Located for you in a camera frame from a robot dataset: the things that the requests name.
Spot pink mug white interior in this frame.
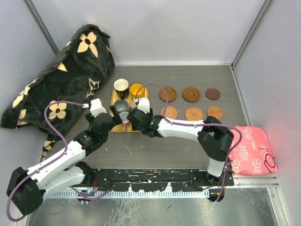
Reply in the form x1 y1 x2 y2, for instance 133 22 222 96
119 111 129 132

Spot brown wooden saucer coaster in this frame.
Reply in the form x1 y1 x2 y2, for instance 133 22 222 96
159 87 177 102
182 87 201 103

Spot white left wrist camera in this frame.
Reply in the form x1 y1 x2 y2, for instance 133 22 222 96
83 98 107 118

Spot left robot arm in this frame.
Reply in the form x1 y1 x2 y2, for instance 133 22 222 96
6 107 122 216

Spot pink patterned package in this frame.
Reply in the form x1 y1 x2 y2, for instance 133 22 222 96
230 126 278 176

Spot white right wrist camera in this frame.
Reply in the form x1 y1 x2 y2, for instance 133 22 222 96
134 97 150 113

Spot yellow serving tray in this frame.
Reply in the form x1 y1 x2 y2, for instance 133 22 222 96
111 88 149 132

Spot yellow mug black handle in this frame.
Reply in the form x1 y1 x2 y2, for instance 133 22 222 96
129 83 145 100

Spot woven rattan coaster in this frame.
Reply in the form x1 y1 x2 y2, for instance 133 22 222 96
160 106 178 119
184 107 203 121

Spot dark wooden coaster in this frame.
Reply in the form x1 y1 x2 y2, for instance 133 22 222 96
206 88 221 100

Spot black floral plush blanket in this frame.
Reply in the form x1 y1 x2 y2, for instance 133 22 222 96
0 23 115 151

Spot black mug cream interior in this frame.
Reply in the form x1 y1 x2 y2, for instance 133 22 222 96
113 79 129 99

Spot grey speckled round mug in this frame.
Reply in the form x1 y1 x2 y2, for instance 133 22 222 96
114 99 130 113

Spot white slotted cable duct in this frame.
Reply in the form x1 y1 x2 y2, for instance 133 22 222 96
50 189 210 199

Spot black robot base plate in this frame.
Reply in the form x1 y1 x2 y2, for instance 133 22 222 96
79 169 222 192

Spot light wooden coaster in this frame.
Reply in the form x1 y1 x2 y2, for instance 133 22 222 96
207 106 223 119

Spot small red cup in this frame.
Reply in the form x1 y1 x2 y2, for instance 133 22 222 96
130 100 137 109

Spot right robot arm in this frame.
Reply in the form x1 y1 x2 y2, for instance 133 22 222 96
127 108 234 186

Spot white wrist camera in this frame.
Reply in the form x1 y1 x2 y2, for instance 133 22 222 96
83 98 107 118
134 97 150 113

